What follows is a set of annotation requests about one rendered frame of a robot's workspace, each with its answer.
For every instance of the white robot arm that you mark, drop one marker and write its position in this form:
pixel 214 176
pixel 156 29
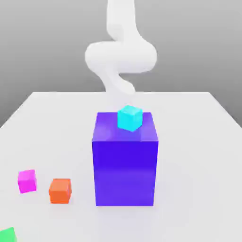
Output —
pixel 121 54

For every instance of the small cyan cube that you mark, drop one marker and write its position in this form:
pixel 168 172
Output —
pixel 129 119

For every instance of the small orange cube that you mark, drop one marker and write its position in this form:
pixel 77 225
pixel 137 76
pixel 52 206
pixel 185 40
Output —
pixel 59 191

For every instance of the small magenta cube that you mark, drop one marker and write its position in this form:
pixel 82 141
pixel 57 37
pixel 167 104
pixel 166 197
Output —
pixel 27 181

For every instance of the small green cube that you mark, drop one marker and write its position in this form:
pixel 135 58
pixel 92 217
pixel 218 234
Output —
pixel 7 235

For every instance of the large purple box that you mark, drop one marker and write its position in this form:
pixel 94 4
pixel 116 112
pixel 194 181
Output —
pixel 124 170

